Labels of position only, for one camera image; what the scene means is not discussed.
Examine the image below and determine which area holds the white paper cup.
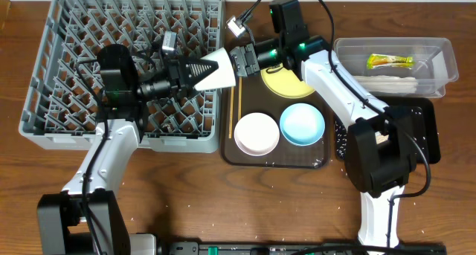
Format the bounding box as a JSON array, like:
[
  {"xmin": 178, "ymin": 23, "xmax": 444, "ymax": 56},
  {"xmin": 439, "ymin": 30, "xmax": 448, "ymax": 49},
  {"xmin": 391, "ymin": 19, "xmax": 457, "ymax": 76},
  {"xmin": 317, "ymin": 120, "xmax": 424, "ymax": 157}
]
[{"xmin": 194, "ymin": 48, "xmax": 237, "ymax": 91}]

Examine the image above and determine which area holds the white round bowl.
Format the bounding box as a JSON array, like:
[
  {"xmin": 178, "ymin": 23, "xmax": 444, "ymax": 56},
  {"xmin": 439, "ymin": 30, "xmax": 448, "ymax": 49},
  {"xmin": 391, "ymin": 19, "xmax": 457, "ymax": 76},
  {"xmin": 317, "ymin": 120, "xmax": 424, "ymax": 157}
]
[{"xmin": 234, "ymin": 112, "xmax": 280, "ymax": 157}]

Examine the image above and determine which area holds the light blue round bowl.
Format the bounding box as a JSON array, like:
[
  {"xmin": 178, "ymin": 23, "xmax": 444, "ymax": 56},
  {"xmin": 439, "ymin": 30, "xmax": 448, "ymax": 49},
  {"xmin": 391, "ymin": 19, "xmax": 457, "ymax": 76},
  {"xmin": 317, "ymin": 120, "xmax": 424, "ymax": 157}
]
[{"xmin": 279, "ymin": 103, "xmax": 326, "ymax": 146}]

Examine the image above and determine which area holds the green snack wrapper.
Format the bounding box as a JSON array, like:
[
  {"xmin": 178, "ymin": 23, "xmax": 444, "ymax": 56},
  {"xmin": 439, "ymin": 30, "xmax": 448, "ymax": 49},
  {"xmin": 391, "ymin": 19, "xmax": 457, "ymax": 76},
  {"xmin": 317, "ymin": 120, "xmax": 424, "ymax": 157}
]
[{"xmin": 366, "ymin": 54, "xmax": 414, "ymax": 70}]

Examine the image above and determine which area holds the white napkin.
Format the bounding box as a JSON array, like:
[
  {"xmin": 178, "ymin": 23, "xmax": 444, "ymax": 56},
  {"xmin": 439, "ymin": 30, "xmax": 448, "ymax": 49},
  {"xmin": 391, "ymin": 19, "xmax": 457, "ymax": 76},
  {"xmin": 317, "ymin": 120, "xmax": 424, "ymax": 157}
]
[{"xmin": 354, "ymin": 75, "xmax": 417, "ymax": 94}]

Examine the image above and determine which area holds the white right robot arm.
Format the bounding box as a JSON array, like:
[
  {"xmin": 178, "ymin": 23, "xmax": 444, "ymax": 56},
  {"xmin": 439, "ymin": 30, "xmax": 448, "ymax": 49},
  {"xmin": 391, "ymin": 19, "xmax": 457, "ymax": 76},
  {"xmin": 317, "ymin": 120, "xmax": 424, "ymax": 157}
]
[{"xmin": 231, "ymin": 0, "xmax": 431, "ymax": 253}]

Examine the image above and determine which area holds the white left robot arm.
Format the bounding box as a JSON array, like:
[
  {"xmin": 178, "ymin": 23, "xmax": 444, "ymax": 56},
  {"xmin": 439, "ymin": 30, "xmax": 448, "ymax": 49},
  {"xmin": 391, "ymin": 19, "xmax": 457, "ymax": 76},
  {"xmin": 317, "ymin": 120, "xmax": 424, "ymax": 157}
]
[{"xmin": 37, "ymin": 44, "xmax": 222, "ymax": 254}]

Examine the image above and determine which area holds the clear plastic waste bin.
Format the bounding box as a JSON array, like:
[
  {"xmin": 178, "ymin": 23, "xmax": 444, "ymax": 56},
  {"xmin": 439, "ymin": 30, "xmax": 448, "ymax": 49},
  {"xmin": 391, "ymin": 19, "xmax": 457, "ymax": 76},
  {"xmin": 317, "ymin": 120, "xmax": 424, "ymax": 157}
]
[{"xmin": 334, "ymin": 37, "xmax": 459, "ymax": 97}]

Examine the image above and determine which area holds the black food waste tray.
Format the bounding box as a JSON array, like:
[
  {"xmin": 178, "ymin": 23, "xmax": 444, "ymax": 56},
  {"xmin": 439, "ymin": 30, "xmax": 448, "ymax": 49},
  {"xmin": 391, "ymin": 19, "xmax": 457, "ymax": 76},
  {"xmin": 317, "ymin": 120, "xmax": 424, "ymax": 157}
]
[{"xmin": 333, "ymin": 96, "xmax": 442, "ymax": 165}]

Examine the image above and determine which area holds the left wooden chopstick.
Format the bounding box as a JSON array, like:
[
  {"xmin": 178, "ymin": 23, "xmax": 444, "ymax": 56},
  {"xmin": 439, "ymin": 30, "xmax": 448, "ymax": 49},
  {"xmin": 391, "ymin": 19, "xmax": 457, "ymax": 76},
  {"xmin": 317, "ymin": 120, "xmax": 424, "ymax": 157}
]
[{"xmin": 228, "ymin": 87, "xmax": 234, "ymax": 139}]

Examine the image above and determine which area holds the dark brown serving tray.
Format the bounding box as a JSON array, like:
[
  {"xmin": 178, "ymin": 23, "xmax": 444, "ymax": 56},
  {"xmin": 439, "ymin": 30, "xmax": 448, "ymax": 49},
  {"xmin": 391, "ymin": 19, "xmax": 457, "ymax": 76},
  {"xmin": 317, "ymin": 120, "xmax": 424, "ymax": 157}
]
[{"xmin": 220, "ymin": 35, "xmax": 332, "ymax": 170}]

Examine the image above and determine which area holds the yellow round plate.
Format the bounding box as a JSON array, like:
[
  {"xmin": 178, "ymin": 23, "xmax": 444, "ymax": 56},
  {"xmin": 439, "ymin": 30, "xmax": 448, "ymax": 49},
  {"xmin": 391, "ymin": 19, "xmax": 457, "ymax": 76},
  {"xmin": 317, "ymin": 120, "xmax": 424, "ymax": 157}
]
[{"xmin": 260, "ymin": 66, "xmax": 315, "ymax": 99}]

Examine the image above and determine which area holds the spilled rice pile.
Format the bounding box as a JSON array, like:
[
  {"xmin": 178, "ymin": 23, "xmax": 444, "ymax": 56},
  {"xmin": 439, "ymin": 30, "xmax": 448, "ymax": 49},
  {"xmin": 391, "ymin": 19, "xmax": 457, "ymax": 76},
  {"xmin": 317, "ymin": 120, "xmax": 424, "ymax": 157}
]
[{"xmin": 334, "ymin": 116, "xmax": 347, "ymax": 161}]

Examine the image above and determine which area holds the grey plastic dish rack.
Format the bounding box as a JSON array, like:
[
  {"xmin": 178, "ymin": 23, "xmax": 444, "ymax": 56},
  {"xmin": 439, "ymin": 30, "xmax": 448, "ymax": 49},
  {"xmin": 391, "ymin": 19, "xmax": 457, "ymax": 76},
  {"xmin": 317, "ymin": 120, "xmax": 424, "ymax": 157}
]
[{"xmin": 19, "ymin": 0, "xmax": 225, "ymax": 150}]

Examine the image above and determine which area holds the brown cardboard box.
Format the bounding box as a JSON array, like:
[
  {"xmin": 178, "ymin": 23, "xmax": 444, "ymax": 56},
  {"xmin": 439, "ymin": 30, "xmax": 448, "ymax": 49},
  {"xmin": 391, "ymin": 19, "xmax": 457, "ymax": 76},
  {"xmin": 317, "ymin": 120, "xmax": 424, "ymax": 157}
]
[{"xmin": 0, "ymin": 0, "xmax": 11, "ymax": 32}]

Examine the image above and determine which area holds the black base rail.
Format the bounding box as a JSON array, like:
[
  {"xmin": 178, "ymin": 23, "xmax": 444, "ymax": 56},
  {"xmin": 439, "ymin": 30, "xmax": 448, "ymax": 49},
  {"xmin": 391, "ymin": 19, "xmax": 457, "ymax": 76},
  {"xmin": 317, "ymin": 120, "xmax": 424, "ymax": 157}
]
[{"xmin": 157, "ymin": 242, "xmax": 448, "ymax": 255}]

